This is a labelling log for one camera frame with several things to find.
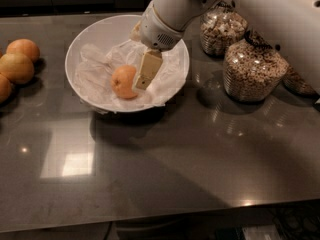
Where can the orange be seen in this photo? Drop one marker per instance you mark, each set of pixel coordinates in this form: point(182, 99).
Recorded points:
point(17, 68)
point(5, 89)
point(122, 81)
point(26, 47)

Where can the white bowl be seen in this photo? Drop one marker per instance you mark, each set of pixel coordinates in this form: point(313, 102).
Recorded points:
point(103, 34)

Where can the glass jar with puffed cereal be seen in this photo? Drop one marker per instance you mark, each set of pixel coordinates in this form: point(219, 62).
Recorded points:
point(220, 27)

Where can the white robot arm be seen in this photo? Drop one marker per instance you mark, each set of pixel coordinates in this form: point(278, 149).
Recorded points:
point(292, 27)

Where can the white paper napkin in bowl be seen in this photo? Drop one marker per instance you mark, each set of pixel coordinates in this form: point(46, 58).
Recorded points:
point(93, 76)

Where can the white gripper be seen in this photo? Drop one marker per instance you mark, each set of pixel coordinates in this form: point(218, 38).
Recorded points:
point(154, 31)

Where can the back right glass cereal jar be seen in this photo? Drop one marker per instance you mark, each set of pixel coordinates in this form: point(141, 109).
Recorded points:
point(294, 82)

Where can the large glass jar cereal rings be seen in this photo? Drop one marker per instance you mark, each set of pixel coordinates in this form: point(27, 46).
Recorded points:
point(251, 70)

